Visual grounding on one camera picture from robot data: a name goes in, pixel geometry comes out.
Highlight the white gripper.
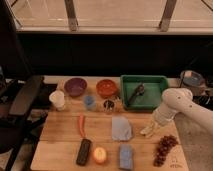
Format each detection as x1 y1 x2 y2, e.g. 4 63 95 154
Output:
147 105 176 138

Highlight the pale yellow banana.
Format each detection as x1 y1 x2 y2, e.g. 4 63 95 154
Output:
140 126 150 138

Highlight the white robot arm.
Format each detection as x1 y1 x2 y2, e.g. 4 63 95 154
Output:
140 88 213 137

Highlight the orange bowl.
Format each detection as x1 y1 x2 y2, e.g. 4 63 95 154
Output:
96 79 118 98

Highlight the purple bowl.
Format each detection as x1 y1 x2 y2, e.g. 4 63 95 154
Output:
64 77 87 97

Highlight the dark red grape bunch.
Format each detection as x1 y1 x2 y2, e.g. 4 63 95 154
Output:
153 135 178 167

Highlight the grey blue folded cloth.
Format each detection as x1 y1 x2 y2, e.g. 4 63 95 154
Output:
112 116 132 141

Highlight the blue sponge block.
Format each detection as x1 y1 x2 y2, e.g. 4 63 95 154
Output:
119 144 133 170

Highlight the green plastic tray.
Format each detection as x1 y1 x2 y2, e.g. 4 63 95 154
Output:
120 75 169 111

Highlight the dark utensil in tray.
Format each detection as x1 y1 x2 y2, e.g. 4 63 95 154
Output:
128 83 144 105

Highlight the grey round container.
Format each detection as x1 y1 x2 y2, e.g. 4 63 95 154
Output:
180 70 205 96

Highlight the blue plastic cup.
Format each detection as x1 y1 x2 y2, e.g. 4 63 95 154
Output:
83 95 96 111

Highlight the orange carrot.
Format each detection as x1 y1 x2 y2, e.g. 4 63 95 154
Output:
78 115 86 138

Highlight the black rectangular remote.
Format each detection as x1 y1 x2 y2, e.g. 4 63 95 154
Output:
76 138 92 166

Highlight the white plastic cup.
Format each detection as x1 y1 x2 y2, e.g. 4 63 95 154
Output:
49 90 65 111

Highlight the black office chair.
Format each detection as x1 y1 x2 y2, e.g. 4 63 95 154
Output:
0 0 47 171

